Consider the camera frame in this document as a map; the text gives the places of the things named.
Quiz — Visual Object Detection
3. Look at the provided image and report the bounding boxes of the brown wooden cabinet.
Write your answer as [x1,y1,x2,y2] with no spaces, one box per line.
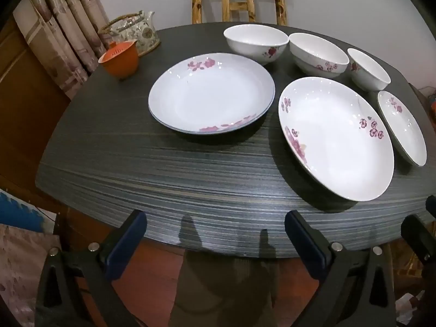
[0,17,72,191]

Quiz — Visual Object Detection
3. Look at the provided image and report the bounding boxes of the pink printed cloth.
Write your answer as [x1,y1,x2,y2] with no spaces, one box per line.
[0,224,62,327]

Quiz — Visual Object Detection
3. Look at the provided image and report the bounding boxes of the person's olive trousers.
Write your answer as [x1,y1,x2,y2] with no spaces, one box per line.
[168,255,283,327]

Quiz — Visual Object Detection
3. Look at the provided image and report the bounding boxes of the wooden chair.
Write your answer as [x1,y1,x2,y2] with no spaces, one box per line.
[184,0,291,26]

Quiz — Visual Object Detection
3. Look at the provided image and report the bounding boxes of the white bowl pink blossoms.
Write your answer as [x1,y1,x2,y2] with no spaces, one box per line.
[289,33,350,77]

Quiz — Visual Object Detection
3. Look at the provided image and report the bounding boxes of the blue foam mat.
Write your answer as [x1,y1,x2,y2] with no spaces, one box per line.
[0,191,46,227]

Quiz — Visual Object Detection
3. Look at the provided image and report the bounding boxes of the white bowl red flower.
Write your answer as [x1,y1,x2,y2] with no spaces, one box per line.
[223,25,290,66]

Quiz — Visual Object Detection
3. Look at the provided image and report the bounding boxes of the beige patterned curtain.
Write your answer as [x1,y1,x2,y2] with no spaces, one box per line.
[14,0,110,99]

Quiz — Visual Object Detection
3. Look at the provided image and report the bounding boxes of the patterned ceramic teapot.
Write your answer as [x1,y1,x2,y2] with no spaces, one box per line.
[99,11,161,57]

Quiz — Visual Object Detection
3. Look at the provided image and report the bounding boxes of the orange tea cup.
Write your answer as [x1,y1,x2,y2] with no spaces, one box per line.
[98,40,140,77]

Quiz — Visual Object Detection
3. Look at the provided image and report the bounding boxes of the blue-rimmed floral plate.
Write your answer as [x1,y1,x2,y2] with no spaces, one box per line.
[148,53,276,135]

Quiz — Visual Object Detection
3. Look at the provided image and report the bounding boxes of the small white floral plate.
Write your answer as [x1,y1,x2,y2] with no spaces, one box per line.
[377,90,427,167]

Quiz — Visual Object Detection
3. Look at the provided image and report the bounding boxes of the small white floral bowl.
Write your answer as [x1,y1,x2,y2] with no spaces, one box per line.
[347,48,391,92]

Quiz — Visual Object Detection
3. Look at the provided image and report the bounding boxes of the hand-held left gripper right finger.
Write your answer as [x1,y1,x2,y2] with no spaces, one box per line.
[284,210,397,327]

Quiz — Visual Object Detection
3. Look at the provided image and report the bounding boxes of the large white floral plate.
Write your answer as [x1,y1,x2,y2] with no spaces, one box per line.
[278,77,395,201]

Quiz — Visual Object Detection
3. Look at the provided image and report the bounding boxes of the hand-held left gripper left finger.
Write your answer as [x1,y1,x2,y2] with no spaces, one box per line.
[36,209,148,327]

